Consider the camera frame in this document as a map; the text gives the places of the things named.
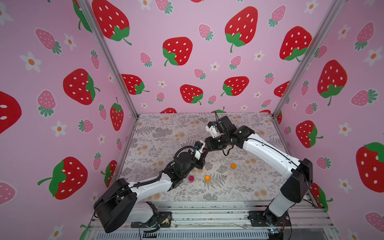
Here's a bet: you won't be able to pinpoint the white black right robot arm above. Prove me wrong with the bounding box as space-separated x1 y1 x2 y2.
195 116 313 226

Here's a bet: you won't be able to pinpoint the aluminium right table edge rail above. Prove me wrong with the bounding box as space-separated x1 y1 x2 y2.
271 115 319 209

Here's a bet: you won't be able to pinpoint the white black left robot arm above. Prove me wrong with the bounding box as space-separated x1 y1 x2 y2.
94 144 208 233

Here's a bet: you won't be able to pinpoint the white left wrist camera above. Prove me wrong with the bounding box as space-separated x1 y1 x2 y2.
194 140 206 161

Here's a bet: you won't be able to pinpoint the aluminium front base rails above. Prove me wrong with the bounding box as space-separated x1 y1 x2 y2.
84 201 341 240

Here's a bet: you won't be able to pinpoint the aluminium left table edge rail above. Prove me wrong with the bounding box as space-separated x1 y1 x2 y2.
107 119 138 190

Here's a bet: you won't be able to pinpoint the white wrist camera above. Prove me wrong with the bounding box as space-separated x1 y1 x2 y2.
206 122 218 138
194 140 206 161

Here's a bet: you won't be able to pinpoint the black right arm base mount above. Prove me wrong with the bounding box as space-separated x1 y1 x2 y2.
248 211 292 228

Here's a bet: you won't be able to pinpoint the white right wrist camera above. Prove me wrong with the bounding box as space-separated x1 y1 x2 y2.
206 122 218 138

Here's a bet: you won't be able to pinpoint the aluminium right rear corner post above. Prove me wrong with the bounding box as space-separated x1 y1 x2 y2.
272 0 345 120

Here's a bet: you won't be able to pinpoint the aluminium left rear corner post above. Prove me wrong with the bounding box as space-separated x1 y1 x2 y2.
78 0 139 120

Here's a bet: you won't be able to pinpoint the aluminium table edge rail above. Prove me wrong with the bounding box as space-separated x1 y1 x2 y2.
271 115 319 209
107 119 138 190

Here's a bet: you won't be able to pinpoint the aluminium corner post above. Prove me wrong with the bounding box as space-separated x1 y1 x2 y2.
272 0 345 120
78 0 139 120

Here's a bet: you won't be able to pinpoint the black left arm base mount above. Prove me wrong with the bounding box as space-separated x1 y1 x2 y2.
128 202 172 233

